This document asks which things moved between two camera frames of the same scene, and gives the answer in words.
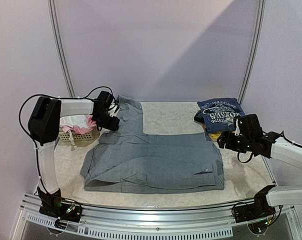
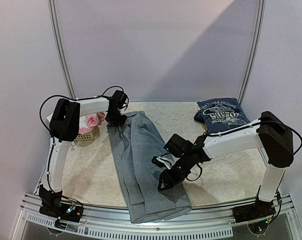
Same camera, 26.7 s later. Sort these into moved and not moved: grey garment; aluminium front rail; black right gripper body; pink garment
Moved: grey garment; black right gripper body
Not moved: aluminium front rail; pink garment
